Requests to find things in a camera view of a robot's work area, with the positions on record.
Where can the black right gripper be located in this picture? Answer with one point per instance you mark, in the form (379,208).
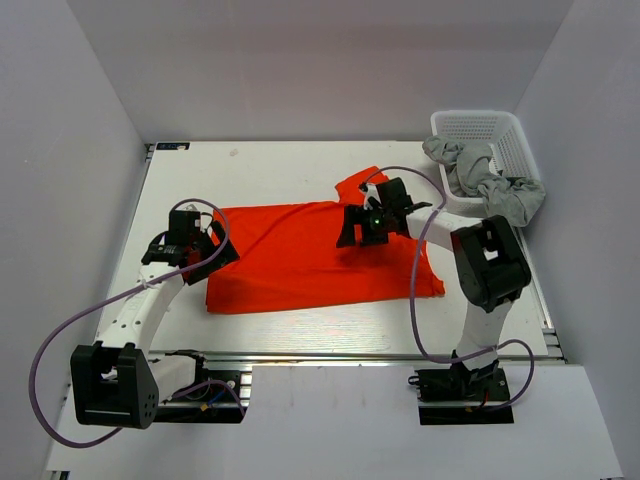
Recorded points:
(358,215)

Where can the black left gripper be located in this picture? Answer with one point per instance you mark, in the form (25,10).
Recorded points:
(229,255)

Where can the orange t-shirt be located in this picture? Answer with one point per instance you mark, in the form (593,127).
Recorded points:
(289,259)

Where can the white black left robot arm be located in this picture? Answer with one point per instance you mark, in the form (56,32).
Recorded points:
(115,384)

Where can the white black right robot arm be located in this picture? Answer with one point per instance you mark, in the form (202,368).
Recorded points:
(492,273)

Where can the dark label sticker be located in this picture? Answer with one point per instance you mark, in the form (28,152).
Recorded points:
(172,146)

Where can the grey t-shirt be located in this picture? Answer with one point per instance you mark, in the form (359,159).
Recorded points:
(469,176)

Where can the white plastic laundry basket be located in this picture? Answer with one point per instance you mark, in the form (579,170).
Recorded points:
(502,131)

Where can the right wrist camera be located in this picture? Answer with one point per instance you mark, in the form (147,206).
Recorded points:
(390,194)

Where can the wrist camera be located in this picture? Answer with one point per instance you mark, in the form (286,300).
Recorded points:
(184,227)
(390,194)

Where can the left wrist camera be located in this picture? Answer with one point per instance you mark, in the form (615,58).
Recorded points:
(184,227)

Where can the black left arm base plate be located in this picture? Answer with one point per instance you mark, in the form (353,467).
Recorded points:
(211,403)

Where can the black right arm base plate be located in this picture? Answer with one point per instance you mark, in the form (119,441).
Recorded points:
(443,401)

